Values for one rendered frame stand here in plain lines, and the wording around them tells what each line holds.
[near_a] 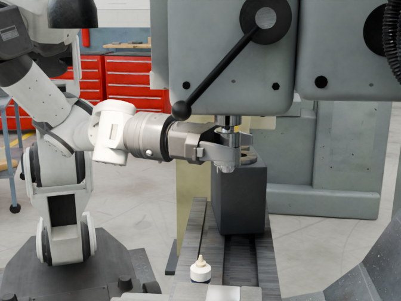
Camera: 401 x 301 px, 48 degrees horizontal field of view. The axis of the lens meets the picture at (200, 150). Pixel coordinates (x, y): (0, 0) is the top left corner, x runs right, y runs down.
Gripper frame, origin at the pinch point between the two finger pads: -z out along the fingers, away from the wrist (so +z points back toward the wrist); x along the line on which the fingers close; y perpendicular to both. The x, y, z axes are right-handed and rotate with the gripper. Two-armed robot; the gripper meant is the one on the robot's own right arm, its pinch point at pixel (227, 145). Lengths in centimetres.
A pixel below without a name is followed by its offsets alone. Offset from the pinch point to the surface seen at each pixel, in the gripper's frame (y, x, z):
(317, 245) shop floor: 124, 206, 8
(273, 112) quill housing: -7.9, -6.6, -9.5
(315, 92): -11.4, -7.4, -15.6
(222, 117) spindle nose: -5.3, -2.4, 0.2
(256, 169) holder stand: 15.7, 33.7, 3.8
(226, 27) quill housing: -20.1, -9.6, -2.8
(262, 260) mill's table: 33.7, 21.5, -1.7
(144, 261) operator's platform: 84, 85, 68
